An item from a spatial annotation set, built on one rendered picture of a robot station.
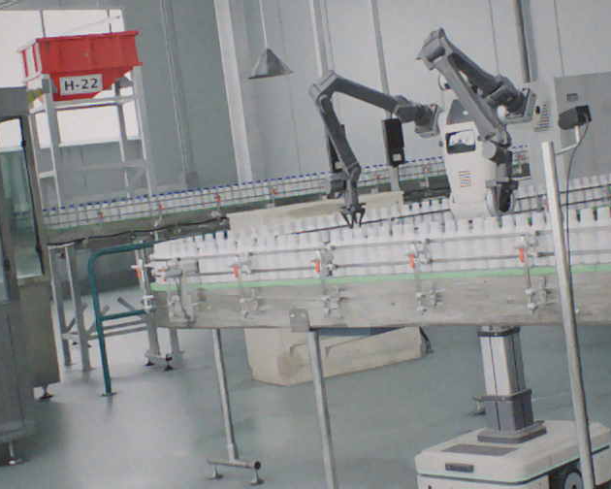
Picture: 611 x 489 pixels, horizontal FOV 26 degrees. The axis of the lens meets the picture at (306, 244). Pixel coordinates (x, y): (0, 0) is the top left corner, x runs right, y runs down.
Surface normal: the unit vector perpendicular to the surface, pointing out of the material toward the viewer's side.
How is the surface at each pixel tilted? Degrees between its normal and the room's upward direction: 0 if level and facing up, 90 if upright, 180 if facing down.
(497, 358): 90
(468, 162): 90
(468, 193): 90
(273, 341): 90
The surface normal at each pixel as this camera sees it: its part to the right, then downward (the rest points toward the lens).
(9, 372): 0.69, -0.05
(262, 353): -0.89, 0.14
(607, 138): 0.44, -0.01
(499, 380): -0.71, 0.13
